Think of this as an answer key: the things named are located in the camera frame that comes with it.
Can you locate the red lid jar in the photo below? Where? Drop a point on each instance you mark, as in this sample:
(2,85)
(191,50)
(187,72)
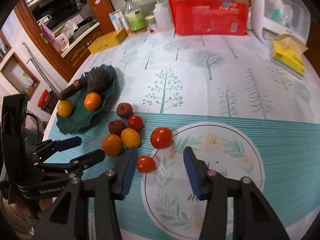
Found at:
(44,98)

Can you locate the white plastic squeeze bottle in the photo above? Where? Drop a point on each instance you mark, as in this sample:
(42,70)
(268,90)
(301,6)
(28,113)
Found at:
(163,17)

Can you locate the yellow flat box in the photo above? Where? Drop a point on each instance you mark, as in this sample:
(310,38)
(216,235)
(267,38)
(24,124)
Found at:
(107,41)

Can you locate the green label glass bottle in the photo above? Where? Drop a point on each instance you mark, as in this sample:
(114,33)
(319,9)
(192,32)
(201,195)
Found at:
(134,16)

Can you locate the small glass jar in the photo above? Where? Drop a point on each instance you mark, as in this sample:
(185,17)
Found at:
(151,22)

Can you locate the metal can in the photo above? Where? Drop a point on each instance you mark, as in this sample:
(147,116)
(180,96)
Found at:
(125,25)

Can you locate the yellow tissue pack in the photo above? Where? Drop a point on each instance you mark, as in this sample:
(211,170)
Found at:
(286,51)

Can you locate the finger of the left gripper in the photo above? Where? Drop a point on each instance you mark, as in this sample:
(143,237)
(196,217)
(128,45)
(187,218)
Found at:
(73,168)
(47,148)

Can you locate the red paper cup pack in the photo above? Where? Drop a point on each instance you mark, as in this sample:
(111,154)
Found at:
(209,17)

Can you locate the printed tree tablecloth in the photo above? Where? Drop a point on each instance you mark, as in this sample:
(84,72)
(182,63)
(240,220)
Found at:
(240,113)

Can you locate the overripe dark banana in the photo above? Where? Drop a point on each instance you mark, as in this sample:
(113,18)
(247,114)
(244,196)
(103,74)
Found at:
(73,88)

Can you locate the large red tomato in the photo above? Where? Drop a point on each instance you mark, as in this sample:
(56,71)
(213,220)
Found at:
(161,138)

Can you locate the yellow small tomato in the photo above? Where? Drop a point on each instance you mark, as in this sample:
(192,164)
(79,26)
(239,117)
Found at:
(130,138)

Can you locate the dark avocado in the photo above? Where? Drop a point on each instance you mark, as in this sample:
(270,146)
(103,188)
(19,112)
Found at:
(98,80)

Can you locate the yellow-orange citrus fruit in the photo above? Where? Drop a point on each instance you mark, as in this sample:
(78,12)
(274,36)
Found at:
(64,108)

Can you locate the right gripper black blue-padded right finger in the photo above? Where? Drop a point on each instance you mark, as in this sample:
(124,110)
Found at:
(253,217)

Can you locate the dark red wrinkled fruit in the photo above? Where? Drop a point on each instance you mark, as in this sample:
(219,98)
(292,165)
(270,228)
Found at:
(116,127)
(124,110)

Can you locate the dark green leaf plate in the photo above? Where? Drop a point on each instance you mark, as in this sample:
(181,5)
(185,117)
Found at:
(81,117)

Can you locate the white cosmetics storage box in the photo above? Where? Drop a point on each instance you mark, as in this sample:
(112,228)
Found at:
(270,18)

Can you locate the white blue carton box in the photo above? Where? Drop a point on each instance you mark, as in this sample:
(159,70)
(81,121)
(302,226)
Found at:
(115,19)

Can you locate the person's hand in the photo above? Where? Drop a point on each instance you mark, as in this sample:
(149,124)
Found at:
(21,208)

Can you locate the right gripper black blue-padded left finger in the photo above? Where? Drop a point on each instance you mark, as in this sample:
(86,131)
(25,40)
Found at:
(68,216)

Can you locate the large orange mandarin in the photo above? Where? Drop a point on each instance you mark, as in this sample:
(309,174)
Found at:
(92,101)

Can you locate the small orange tomato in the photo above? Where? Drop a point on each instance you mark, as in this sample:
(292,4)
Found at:
(112,145)

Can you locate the red cherry tomato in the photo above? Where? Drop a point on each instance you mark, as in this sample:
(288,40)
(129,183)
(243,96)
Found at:
(145,164)
(135,122)

